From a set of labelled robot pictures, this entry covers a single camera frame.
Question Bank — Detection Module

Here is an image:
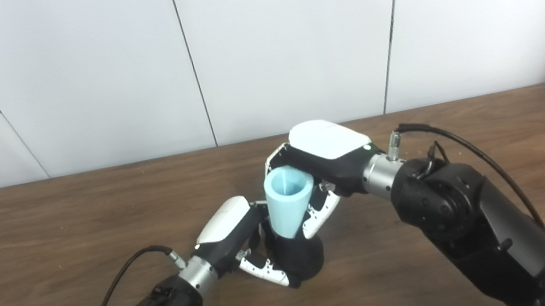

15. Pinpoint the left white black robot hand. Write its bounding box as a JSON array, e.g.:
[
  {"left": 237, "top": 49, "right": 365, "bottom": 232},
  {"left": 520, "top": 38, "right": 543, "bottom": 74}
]
[{"left": 187, "top": 189, "right": 292, "bottom": 303}]

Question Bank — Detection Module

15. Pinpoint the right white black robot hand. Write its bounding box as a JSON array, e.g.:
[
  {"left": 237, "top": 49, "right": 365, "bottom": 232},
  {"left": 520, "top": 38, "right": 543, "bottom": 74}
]
[{"left": 258, "top": 109, "right": 398, "bottom": 245}]

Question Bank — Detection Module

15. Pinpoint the light blue cylinder cup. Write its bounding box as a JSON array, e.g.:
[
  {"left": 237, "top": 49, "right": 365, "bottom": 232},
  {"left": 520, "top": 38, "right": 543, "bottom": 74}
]
[{"left": 261, "top": 162, "right": 322, "bottom": 242}]

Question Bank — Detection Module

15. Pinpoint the black flared nozzle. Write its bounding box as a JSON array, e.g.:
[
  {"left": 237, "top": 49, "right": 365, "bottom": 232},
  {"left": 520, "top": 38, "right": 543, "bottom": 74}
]
[{"left": 260, "top": 207, "right": 330, "bottom": 292}]

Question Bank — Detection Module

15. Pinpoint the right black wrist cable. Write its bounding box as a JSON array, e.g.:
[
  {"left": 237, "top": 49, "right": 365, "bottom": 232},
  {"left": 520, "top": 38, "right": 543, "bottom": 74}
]
[{"left": 383, "top": 98, "right": 545, "bottom": 306}]

